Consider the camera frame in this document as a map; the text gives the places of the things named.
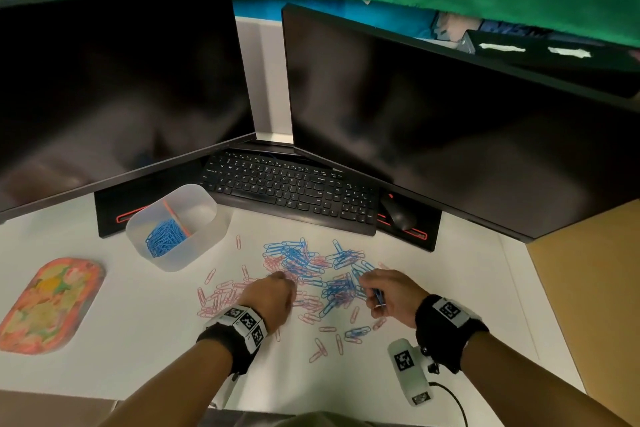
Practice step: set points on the wristband with marker tags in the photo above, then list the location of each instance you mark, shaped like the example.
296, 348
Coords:
447, 336
235, 336

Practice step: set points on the person's left forearm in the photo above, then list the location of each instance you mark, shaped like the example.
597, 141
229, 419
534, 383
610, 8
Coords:
170, 386

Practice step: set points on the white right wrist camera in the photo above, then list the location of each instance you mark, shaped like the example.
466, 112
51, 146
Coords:
410, 371

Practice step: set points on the floral orange tin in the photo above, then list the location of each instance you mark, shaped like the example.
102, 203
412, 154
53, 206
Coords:
50, 306

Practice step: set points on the right wristband with marker tags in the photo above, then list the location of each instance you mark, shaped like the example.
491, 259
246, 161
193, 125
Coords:
447, 336

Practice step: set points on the black computer mouse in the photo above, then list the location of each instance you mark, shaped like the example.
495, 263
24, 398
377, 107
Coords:
399, 212

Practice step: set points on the black keyboard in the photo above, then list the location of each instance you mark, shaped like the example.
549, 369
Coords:
285, 189

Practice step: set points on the black red-trimmed desk mat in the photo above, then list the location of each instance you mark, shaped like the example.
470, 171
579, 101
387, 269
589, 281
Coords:
115, 201

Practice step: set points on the pile of blue pink paperclips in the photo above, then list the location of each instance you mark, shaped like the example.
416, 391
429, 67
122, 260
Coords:
300, 261

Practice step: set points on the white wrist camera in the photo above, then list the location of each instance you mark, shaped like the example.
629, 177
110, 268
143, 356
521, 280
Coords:
410, 371
224, 391

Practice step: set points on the heap of sorted blue paperclips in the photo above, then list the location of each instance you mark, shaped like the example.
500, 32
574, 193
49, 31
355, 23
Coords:
165, 239

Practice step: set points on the person's right hand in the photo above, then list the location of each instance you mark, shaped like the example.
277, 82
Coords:
400, 296

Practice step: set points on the person's right forearm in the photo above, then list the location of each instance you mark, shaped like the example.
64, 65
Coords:
535, 386

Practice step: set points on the black equipment white labels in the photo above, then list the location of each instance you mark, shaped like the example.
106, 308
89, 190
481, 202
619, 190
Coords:
555, 66

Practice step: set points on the black computer monitor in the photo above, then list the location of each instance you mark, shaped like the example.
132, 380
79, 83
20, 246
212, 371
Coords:
460, 126
115, 86

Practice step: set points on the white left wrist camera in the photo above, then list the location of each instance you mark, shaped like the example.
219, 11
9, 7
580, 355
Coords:
224, 391

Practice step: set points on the person's left hand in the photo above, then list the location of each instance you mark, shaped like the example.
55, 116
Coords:
270, 299

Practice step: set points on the blue partition panel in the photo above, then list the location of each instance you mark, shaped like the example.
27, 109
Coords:
335, 14

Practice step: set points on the translucent plastic divided container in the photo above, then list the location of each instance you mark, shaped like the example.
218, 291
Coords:
205, 234

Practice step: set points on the left wristband with marker tags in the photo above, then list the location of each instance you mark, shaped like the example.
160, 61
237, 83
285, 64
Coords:
235, 336

